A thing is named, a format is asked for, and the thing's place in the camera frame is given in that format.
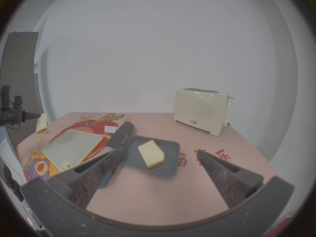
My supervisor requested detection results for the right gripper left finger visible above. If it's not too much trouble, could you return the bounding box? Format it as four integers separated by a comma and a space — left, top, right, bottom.
48, 151, 123, 210

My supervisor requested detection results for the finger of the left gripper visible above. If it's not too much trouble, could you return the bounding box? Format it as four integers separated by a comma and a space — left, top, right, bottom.
23, 111, 42, 122

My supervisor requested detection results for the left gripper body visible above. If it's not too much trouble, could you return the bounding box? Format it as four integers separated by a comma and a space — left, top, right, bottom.
7, 107, 24, 124

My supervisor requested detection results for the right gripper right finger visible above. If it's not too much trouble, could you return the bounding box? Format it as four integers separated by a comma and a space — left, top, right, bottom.
197, 151, 264, 209

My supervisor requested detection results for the slice of bread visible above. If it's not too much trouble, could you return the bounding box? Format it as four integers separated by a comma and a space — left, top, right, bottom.
137, 139, 165, 170
36, 112, 48, 134

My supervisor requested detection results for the cream toaster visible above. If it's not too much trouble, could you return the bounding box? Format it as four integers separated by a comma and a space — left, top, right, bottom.
173, 87, 235, 136

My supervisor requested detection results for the cutting board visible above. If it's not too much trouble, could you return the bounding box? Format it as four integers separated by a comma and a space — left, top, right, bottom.
42, 129, 104, 173

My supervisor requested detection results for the dark grey tray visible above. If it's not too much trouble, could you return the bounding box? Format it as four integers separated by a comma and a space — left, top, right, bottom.
122, 135, 181, 178

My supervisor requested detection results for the knife with blue-green handle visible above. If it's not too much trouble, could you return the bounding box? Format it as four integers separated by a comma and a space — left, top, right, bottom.
98, 121, 137, 189

